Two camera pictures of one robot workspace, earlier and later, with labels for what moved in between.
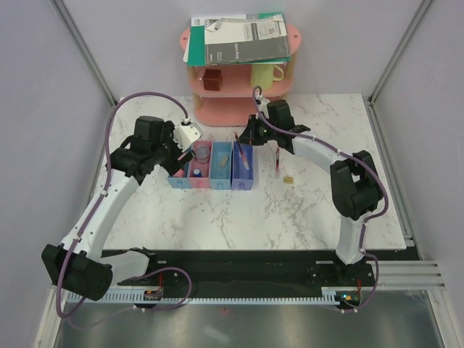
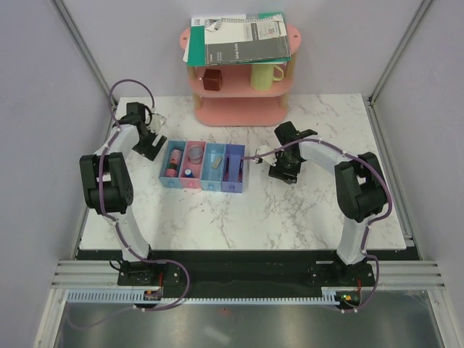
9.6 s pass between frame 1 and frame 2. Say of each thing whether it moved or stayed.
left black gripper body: moved
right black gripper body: moved
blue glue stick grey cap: moved
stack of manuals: stayed
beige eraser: moved
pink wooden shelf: stayed
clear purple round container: moved
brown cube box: stayed
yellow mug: stayed
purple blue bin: moved
